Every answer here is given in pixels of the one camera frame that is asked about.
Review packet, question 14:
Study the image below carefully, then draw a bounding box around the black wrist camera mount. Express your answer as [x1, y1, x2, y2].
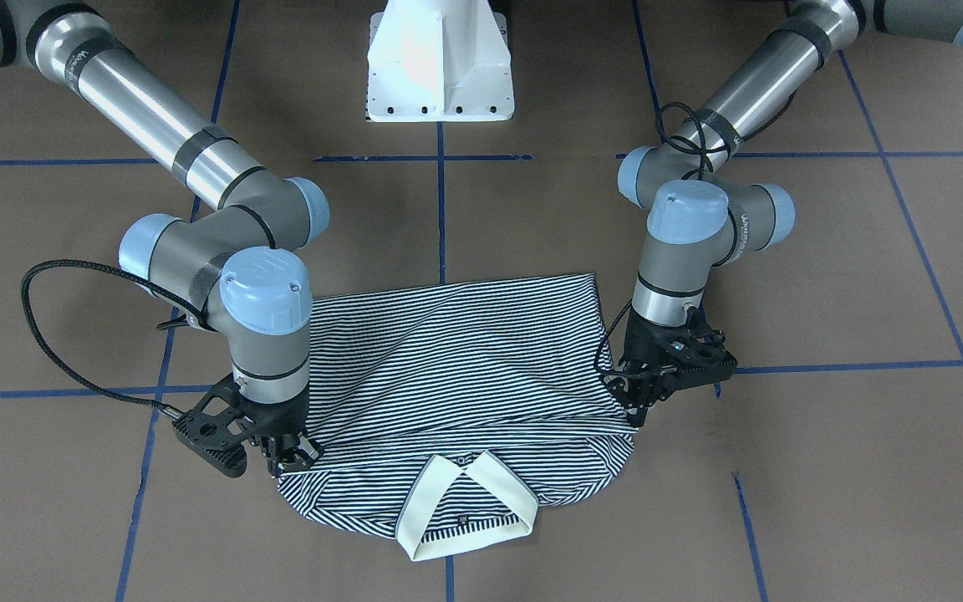
[660, 308, 737, 396]
[171, 375, 252, 477]

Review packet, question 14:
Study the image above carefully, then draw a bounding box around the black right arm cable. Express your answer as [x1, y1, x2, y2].
[20, 259, 206, 419]

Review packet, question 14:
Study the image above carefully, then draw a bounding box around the brown table cover mat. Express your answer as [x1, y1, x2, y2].
[0, 1, 963, 601]

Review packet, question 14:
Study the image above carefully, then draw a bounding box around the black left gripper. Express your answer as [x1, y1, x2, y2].
[603, 305, 696, 428]

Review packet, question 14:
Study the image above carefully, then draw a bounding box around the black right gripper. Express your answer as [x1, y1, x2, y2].
[240, 393, 324, 477]

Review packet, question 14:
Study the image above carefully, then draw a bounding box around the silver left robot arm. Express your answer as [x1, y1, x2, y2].
[603, 1, 963, 427]

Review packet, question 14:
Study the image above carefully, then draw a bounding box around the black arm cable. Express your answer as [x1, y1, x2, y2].
[20, 259, 206, 419]
[594, 100, 800, 373]

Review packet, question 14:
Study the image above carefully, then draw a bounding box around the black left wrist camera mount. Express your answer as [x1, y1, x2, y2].
[660, 308, 737, 396]

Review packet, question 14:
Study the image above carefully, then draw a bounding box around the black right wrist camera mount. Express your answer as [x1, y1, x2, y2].
[171, 375, 252, 477]

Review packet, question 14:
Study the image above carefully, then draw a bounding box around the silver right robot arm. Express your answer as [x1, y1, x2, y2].
[0, 1, 331, 477]

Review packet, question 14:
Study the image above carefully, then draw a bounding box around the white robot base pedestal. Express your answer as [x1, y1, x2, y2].
[364, 1, 516, 123]

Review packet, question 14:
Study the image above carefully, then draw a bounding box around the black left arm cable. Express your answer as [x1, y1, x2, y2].
[594, 100, 800, 373]

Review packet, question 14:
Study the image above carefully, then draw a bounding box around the navy white striped polo shirt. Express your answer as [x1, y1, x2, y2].
[278, 274, 635, 561]

